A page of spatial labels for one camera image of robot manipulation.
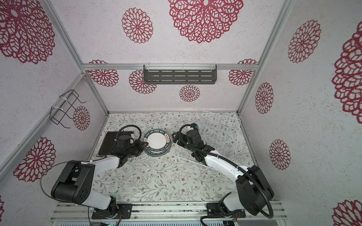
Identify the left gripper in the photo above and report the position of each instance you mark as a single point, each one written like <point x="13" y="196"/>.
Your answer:
<point x="141" y="146"/>

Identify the dark grey wall shelf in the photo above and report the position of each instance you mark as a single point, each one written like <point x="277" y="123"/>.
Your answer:
<point x="173" y="75"/>

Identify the black wire wall basket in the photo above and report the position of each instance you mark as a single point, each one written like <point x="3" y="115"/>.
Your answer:
<point x="69" y="99"/>

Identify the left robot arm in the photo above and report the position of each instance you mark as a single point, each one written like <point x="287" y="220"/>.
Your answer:
<point x="74" y="183"/>

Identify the white round plate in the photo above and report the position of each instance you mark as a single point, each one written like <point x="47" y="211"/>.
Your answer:
<point x="157" y="151"/>
<point x="156" y="138"/>

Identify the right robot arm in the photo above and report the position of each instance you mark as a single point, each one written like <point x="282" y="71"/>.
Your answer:
<point x="253" y="192"/>

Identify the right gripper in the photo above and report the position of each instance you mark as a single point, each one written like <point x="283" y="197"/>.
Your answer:
<point x="184" y="137"/>

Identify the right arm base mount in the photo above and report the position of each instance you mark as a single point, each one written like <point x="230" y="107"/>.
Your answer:
<point x="217" y="210"/>

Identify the white wire dish rack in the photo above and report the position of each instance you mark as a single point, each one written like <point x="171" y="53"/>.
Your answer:
<point x="218" y="130"/>

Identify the black square plate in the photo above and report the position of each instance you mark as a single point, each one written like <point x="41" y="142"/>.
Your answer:
<point x="109" y="141"/>

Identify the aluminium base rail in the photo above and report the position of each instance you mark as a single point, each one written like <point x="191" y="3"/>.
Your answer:
<point x="141" y="211"/>

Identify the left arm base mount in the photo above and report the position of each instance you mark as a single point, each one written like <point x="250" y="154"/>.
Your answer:
<point x="116" y="211"/>

